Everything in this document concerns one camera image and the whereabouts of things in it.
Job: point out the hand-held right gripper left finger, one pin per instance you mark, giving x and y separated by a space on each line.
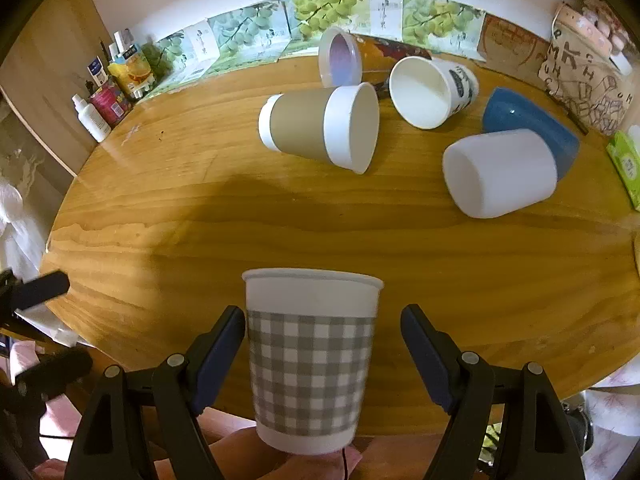
220 347

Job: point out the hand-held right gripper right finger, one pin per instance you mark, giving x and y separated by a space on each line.
425 350

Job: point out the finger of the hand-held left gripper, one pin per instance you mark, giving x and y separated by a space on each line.
55 372
40 290

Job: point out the grey checkered paper cup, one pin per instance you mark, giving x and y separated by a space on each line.
310 355

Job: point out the plain white plastic cup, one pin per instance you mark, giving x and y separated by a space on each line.
500 172

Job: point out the brown sleeve paper cup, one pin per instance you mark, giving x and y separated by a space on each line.
300 127

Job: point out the blue plastic cup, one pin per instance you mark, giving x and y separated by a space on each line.
530 120

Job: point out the white printed paper cup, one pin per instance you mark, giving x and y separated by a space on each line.
425 90

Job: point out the translucent purple plastic cup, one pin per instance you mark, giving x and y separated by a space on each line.
341 57

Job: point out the white cloth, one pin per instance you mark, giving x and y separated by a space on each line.
20 225

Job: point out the small white squeeze bottle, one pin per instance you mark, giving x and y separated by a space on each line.
92 120

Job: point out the red can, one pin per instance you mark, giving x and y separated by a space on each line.
111 105

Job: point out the pink floral cloth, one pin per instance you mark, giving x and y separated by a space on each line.
617 410

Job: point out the blue and white bottle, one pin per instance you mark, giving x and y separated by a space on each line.
99 74

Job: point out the yellow juice carton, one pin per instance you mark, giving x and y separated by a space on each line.
132 74

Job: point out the green tissue pack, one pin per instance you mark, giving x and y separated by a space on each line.
625 165

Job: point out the grape print carton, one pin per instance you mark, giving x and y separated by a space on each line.
430 20
245 30
192 52
325 10

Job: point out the beige printed bag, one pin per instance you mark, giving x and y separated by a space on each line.
585 85

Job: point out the brown cardboard box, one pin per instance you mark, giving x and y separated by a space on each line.
510 42

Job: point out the pink striped pouch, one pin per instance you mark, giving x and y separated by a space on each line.
590 27

